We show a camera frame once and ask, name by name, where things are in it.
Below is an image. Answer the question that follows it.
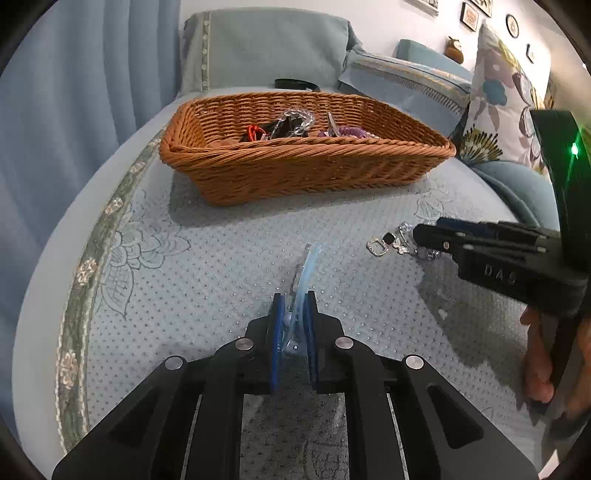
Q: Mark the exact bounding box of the dark hair accessory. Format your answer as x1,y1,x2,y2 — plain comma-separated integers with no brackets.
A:
264,119,296,139

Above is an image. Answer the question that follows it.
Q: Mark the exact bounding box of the teal sofa backrest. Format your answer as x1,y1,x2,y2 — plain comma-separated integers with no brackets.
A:
396,39,474,82

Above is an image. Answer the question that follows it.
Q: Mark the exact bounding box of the blue curtain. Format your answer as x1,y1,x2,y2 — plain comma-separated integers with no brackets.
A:
0,0,184,296

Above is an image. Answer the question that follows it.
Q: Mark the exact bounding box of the floral print pillow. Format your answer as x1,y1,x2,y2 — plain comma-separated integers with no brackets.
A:
455,22,556,177

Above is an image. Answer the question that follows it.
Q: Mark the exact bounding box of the light blue hair clip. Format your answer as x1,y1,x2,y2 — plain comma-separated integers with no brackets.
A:
281,244,322,356

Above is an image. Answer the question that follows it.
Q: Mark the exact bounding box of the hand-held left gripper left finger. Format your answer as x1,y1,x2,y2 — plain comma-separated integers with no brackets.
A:
52,292,284,480

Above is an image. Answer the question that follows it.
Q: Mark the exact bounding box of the brown wicker basket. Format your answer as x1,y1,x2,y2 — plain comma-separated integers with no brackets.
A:
159,91,458,207

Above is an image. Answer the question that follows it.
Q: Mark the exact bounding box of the silver rhinestone charm chain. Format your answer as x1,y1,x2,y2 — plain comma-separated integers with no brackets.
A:
366,222,445,262

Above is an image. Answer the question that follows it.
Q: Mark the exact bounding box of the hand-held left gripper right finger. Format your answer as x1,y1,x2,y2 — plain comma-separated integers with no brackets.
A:
305,291,540,480

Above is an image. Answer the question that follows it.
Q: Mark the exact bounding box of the plain teal pillow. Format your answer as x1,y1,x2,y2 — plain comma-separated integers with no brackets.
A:
471,159,562,232

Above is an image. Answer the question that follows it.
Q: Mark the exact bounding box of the striped blue pillow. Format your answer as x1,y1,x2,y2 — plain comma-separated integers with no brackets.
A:
338,50,473,137

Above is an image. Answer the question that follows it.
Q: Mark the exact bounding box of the black strap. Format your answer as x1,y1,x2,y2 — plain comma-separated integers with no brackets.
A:
274,78,320,92

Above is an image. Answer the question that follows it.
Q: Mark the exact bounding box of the large clear bead bracelet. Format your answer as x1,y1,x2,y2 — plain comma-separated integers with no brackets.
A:
270,107,317,138

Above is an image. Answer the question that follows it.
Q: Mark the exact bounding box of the person's right hand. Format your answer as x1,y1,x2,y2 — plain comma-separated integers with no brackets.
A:
521,307,591,418

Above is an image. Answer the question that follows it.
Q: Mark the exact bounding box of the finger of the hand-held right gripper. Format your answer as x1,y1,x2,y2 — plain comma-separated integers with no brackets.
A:
412,223,549,256
436,218,560,244

